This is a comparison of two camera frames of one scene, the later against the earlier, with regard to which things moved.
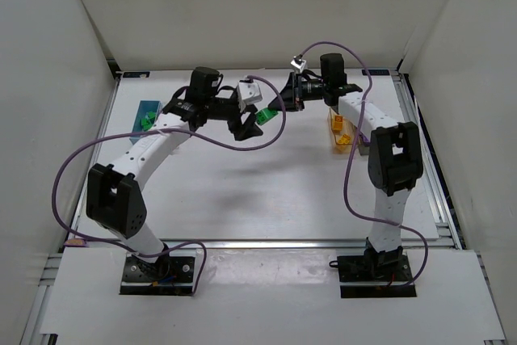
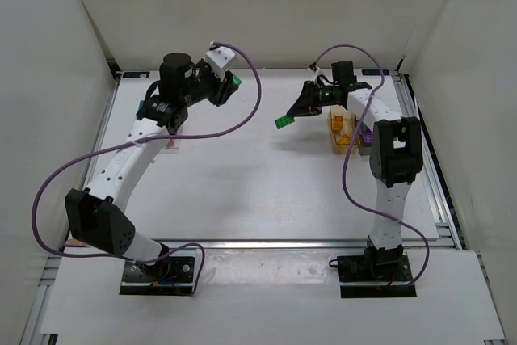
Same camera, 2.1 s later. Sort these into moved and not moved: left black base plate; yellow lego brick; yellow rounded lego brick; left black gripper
Moved: left black gripper
Not moved: left black base plate; yellow lego brick; yellow rounded lego brick
